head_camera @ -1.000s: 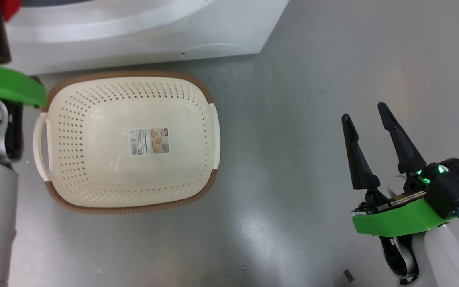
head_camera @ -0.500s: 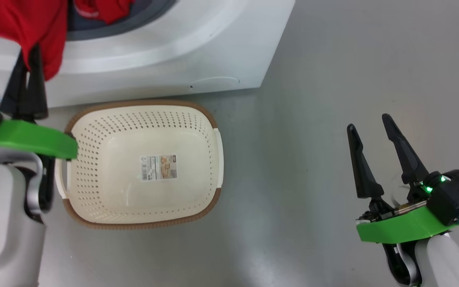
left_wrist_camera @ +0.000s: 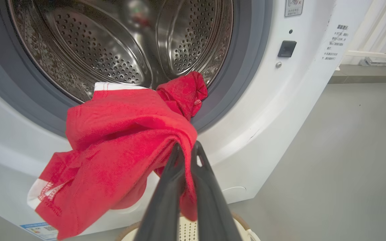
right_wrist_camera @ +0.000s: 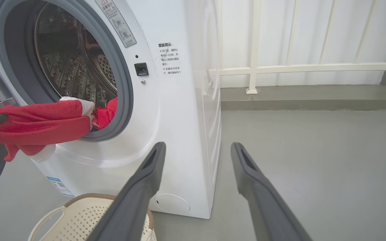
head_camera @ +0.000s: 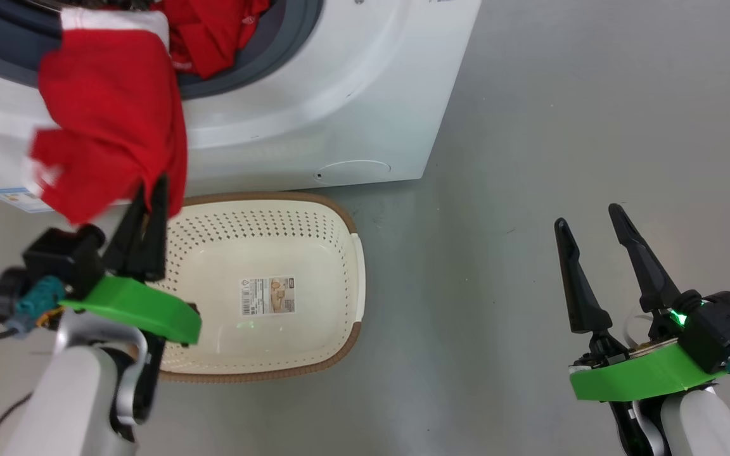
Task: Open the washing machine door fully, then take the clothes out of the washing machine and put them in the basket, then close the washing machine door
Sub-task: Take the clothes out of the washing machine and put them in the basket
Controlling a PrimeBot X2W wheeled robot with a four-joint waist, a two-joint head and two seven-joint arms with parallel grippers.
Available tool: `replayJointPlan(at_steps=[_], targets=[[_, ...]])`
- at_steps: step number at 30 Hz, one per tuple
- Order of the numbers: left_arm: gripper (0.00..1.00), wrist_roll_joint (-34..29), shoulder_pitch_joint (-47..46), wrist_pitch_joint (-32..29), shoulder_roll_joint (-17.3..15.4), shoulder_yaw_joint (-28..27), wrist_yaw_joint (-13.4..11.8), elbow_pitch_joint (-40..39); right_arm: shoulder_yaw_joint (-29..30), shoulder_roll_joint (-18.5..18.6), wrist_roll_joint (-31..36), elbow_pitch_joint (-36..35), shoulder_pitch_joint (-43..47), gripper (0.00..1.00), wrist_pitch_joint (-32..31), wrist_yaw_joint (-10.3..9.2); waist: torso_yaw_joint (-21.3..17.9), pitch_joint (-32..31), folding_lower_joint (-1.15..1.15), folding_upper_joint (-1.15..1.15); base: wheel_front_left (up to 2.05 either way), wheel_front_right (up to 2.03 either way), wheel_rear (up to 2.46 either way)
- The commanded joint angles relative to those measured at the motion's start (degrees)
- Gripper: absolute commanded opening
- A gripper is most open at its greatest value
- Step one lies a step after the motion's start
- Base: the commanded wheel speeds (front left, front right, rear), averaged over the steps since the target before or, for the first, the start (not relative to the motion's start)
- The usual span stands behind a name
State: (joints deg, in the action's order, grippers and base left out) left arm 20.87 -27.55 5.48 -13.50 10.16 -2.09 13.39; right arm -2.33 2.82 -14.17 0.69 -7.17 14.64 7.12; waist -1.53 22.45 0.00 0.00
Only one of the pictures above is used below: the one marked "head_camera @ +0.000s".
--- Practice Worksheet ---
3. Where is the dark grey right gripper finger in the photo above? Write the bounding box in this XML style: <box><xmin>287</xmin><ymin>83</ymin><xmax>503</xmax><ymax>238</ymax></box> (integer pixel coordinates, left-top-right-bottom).
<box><xmin>608</xmin><ymin>203</ymin><xmax>682</xmax><ymax>313</ymax></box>
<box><xmin>553</xmin><ymin>218</ymin><xmax>613</xmax><ymax>335</ymax></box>

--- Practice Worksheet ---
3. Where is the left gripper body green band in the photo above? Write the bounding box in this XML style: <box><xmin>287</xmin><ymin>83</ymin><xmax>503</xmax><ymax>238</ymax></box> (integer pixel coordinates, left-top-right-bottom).
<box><xmin>60</xmin><ymin>274</ymin><xmax>202</xmax><ymax>347</ymax></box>

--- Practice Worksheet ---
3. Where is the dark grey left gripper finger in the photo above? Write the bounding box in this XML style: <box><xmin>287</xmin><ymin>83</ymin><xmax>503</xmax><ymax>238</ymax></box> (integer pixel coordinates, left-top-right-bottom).
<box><xmin>141</xmin><ymin>175</ymin><xmax>170</xmax><ymax>283</ymax></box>
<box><xmin>102</xmin><ymin>189</ymin><xmax>151</xmax><ymax>281</ymax></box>

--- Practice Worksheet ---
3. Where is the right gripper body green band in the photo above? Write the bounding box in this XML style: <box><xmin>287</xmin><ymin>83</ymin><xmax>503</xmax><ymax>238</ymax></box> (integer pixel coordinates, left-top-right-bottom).
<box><xmin>569</xmin><ymin>290</ymin><xmax>728</xmax><ymax>403</ymax></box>

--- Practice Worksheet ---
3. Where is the red garment with white band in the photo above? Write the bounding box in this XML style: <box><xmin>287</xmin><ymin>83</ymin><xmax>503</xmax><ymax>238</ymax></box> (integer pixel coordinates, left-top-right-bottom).
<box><xmin>23</xmin><ymin>6</ymin><xmax>189</xmax><ymax>226</ymax></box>

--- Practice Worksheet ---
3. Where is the red garment with small logo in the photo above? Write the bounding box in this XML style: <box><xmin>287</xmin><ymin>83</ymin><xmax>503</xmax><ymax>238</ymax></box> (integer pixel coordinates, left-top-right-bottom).
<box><xmin>161</xmin><ymin>0</ymin><xmax>272</xmax><ymax>80</ymax></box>

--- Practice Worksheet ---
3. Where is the cream basket with brown rim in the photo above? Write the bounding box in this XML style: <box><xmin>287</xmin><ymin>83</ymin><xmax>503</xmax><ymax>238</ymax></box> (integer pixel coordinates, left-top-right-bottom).
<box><xmin>125</xmin><ymin>192</ymin><xmax>366</xmax><ymax>384</ymax></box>

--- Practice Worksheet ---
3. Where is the grey rubber door gasket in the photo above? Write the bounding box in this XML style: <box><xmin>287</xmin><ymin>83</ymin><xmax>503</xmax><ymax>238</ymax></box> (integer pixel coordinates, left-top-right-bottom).
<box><xmin>0</xmin><ymin>0</ymin><xmax>326</xmax><ymax>100</ymax></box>

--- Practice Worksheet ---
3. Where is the white front-load washing machine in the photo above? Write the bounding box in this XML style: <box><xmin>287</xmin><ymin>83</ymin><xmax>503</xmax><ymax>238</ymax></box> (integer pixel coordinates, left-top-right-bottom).
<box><xmin>0</xmin><ymin>0</ymin><xmax>483</xmax><ymax>214</ymax></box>

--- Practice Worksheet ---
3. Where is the white barcode label sticker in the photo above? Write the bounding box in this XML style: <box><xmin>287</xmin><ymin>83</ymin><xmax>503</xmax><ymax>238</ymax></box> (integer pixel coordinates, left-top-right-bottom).
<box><xmin>240</xmin><ymin>275</ymin><xmax>297</xmax><ymax>317</ymax></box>

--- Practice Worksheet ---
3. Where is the blue white energy label sticker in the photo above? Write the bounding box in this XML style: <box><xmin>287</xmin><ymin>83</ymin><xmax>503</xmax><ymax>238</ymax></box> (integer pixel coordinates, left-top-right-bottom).
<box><xmin>0</xmin><ymin>186</ymin><xmax>55</xmax><ymax>214</ymax></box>

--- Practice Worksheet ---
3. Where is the round white filter cover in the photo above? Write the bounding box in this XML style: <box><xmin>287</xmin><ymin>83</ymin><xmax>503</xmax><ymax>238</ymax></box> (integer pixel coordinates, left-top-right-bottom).
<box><xmin>313</xmin><ymin>160</ymin><xmax>392</xmax><ymax>186</ymax></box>

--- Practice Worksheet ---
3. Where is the left camera cable teal plug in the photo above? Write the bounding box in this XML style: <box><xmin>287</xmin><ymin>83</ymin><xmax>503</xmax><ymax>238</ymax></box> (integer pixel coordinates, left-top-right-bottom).
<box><xmin>0</xmin><ymin>275</ymin><xmax>65</xmax><ymax>346</ymax></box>

